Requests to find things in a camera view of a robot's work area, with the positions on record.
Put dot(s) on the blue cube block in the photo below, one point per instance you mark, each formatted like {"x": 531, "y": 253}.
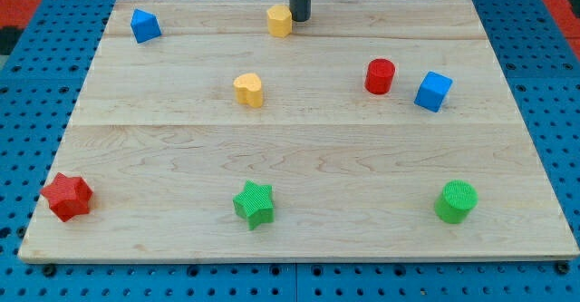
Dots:
{"x": 432, "y": 91}

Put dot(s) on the yellow heart block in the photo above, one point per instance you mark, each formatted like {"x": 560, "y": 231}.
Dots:
{"x": 248, "y": 90}

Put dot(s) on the green star block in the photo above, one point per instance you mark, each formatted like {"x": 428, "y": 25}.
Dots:
{"x": 255, "y": 204}

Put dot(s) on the red cylinder block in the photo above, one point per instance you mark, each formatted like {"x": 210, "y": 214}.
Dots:
{"x": 379, "y": 76}

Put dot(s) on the yellow hexagon block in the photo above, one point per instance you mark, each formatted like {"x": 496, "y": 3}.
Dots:
{"x": 279, "y": 21}

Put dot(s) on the wooden board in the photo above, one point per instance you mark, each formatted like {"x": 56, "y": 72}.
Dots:
{"x": 158, "y": 135}

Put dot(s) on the green cylinder block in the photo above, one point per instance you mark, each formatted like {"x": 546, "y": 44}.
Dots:
{"x": 456, "y": 200}

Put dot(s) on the red star block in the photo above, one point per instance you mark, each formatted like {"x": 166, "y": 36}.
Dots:
{"x": 67, "y": 196}

